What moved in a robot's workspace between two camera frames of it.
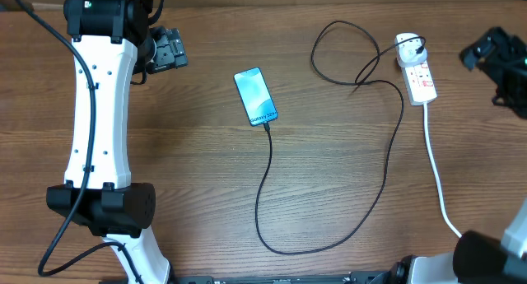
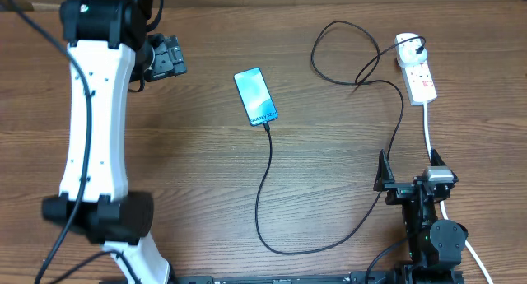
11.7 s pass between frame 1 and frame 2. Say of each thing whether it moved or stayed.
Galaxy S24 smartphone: stayed
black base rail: stayed
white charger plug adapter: stayed
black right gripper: moved
